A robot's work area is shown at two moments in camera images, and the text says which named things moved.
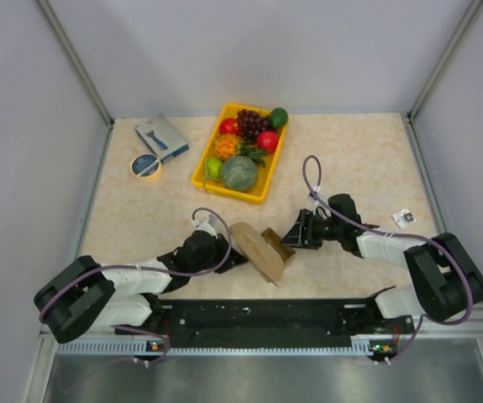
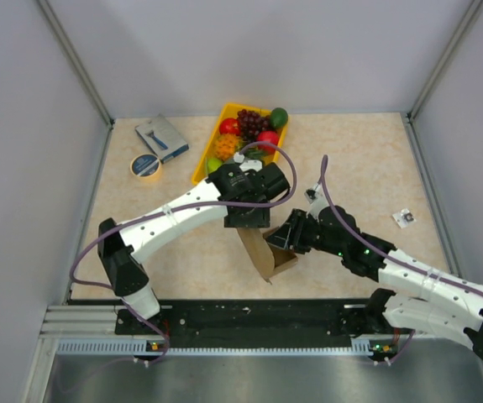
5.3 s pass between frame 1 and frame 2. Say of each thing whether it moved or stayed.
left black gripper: moved
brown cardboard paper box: moved
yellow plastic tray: stayed
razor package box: stayed
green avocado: stayed
